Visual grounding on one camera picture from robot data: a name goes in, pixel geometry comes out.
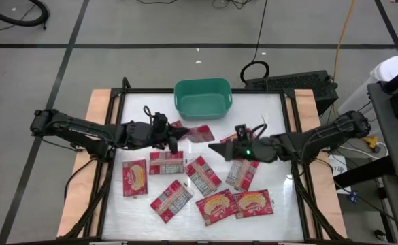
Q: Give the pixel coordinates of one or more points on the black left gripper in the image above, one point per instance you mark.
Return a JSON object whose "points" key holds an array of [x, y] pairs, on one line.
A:
{"points": [[141, 136]]}

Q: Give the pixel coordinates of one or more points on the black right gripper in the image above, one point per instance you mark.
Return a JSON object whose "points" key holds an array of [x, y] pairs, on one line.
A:
{"points": [[263, 149]]}

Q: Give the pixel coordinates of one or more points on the red popcorn bag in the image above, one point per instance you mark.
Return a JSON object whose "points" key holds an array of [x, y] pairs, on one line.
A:
{"points": [[134, 178], [166, 163], [216, 206], [203, 176], [253, 203], [202, 133], [228, 137], [241, 175], [170, 201]]}

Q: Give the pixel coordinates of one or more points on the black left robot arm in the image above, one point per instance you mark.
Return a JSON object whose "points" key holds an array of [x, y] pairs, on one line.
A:
{"points": [[73, 127]]}

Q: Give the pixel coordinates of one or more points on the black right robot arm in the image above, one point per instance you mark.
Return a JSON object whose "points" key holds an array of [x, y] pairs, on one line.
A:
{"points": [[331, 131]]}

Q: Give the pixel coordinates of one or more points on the teal plastic basket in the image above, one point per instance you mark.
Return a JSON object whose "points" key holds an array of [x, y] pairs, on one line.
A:
{"points": [[202, 105]]}

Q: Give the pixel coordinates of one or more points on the light wooden table board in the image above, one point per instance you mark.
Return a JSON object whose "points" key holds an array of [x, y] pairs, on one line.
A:
{"points": [[96, 102], [305, 102]]}

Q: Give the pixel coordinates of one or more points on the white paper sheet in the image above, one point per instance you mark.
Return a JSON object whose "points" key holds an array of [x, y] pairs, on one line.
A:
{"points": [[338, 168]]}

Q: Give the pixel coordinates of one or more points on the small blue box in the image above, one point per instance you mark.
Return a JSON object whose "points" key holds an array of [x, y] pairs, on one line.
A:
{"points": [[353, 196]]}

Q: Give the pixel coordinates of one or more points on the yellow power plug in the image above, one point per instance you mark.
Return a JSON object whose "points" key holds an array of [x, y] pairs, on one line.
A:
{"points": [[371, 142]]}

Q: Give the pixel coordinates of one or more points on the white plastic bin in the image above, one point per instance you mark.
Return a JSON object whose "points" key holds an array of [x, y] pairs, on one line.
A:
{"points": [[389, 68]]}

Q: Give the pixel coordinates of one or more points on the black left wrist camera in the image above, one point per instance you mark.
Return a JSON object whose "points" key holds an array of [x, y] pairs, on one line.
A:
{"points": [[160, 122]]}

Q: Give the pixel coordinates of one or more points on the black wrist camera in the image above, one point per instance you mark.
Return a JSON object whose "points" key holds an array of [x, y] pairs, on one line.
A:
{"points": [[160, 122], [242, 131]]}

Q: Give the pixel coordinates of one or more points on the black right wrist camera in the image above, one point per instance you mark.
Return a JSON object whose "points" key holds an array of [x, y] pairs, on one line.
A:
{"points": [[242, 131]]}

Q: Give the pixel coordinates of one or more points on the black metal table frame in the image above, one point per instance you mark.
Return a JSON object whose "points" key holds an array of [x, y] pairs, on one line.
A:
{"points": [[144, 90]]}

